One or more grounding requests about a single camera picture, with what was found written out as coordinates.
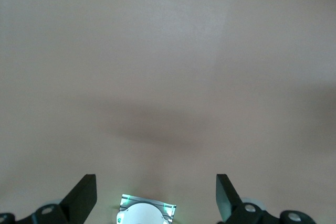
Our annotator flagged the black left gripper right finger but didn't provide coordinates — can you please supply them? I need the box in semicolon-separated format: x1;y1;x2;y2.
215;173;316;224

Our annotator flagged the brown table cover sheet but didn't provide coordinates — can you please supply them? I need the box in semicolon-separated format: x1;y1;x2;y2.
0;0;336;224

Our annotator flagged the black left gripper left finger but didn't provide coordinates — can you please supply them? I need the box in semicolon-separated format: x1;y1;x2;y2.
0;174;97;224

